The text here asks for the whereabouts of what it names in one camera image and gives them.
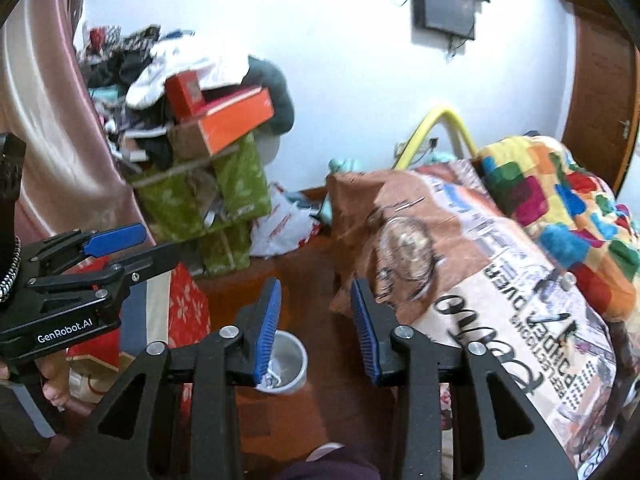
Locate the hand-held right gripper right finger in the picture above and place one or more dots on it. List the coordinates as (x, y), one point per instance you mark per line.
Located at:
(365, 340)

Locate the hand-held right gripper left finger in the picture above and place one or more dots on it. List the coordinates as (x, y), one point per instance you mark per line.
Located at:
(264, 340)

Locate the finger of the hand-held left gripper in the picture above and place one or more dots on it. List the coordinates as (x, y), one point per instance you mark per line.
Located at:
(150, 262)
(115, 237)

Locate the small grey waste bin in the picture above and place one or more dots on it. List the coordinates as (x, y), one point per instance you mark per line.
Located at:
(287, 365)

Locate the person's left hand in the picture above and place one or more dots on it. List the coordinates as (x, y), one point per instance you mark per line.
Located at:
(54, 390)

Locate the clear round plastic container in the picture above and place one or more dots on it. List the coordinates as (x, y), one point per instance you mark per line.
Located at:
(407, 252)

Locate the green floral storage bags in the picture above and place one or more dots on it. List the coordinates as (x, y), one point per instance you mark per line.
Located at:
(225, 200)

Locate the brown printed blanket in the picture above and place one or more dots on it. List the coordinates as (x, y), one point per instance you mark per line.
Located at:
(450, 270)

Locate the white plastic bag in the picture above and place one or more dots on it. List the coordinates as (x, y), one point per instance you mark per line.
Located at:
(280, 225)

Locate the dark purple slipper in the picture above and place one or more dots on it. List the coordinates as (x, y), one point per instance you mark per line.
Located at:
(325, 452)

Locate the pink curtain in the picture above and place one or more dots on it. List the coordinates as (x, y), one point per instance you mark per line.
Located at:
(45, 125)

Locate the pile of mixed clothes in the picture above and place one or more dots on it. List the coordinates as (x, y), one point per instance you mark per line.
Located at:
(117, 80)

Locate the small red box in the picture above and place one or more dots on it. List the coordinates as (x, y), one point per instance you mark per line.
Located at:
(184, 92)

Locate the orange cardboard box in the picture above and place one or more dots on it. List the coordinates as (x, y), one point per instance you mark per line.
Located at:
(225, 120)

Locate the teal plush toy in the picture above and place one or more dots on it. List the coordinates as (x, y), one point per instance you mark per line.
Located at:
(342, 166)

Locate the white cloth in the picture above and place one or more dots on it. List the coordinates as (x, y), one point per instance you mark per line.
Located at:
(185, 67)

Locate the dark green cloth bundle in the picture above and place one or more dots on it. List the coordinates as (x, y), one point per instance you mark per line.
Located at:
(272, 90)

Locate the yellow curved tube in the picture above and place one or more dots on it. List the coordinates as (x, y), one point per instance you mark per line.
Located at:
(440, 125)

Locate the colourful patchwork quilt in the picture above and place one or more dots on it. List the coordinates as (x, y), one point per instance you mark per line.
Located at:
(565, 210)

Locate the brown wooden door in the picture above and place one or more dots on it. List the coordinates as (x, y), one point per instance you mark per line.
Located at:
(600, 90)

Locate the black wall box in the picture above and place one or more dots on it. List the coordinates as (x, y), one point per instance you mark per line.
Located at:
(445, 10)

